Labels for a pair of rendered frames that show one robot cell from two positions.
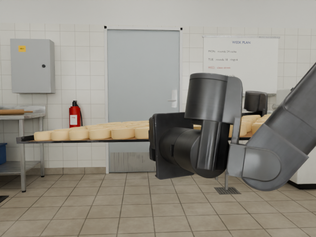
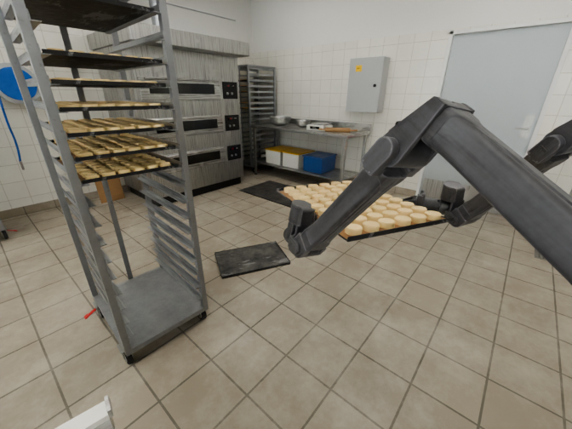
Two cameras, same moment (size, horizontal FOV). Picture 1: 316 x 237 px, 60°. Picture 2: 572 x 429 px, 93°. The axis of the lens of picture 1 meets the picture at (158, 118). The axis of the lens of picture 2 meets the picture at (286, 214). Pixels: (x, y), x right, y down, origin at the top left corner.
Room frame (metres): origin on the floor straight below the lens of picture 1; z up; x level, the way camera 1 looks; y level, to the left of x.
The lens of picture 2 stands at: (-0.19, -0.54, 1.37)
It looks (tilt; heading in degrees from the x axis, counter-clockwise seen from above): 24 degrees down; 44
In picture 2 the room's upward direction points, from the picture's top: 1 degrees clockwise
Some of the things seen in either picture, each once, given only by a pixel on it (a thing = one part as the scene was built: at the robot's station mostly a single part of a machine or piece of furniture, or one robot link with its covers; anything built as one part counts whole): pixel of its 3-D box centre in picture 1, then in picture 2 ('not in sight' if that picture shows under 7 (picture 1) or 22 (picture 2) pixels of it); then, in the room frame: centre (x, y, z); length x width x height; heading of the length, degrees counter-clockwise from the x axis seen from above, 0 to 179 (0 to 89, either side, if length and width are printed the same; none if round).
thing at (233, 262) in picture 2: not in sight; (251, 257); (1.09, 1.14, 0.02); 0.60 x 0.40 x 0.03; 156
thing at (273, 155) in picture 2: not in sight; (280, 155); (3.30, 3.01, 0.36); 0.46 x 0.38 x 0.26; 2
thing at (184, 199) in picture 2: not in sight; (158, 186); (0.38, 1.06, 0.87); 0.64 x 0.03 x 0.03; 91
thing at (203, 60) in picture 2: not in sight; (183, 122); (1.69, 3.37, 1.01); 1.56 x 1.20 x 2.01; 4
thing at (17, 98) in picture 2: not in sight; (26, 117); (0.07, 3.82, 1.10); 0.41 x 0.15 x 1.10; 4
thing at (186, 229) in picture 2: not in sight; (163, 214); (0.38, 1.06, 0.69); 0.64 x 0.03 x 0.03; 91
